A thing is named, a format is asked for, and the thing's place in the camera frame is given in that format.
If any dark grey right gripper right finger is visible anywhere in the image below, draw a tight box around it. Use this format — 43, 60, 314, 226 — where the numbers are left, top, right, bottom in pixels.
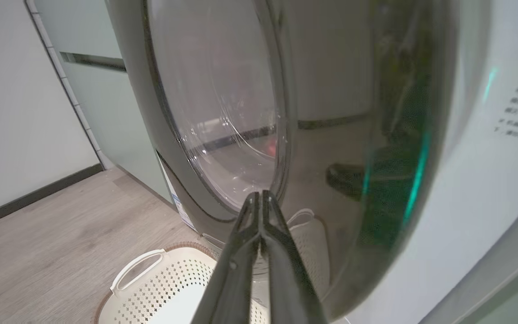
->
261, 190, 327, 324

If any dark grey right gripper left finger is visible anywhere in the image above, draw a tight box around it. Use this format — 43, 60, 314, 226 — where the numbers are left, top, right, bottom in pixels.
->
192, 191, 262, 324

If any round black glass washer door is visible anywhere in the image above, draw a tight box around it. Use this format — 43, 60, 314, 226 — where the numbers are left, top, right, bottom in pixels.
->
105, 0, 462, 322

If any white front-load washing machine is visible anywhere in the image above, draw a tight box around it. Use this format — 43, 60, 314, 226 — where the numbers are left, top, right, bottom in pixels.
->
156, 0, 518, 324

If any beige perforated plastic laundry basket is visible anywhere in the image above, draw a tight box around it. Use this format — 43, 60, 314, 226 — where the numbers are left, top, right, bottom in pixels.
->
92, 242, 268, 324

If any blue energy label sticker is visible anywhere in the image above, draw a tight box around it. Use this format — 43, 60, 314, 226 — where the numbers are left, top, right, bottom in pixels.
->
158, 153, 196, 231

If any pale green cabinet with drawer gap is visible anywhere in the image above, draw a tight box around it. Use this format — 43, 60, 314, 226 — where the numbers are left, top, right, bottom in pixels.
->
33, 0, 174, 204

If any dark wall baseboard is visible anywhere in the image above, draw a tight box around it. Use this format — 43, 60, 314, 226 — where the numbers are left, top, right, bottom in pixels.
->
0, 163, 105, 233

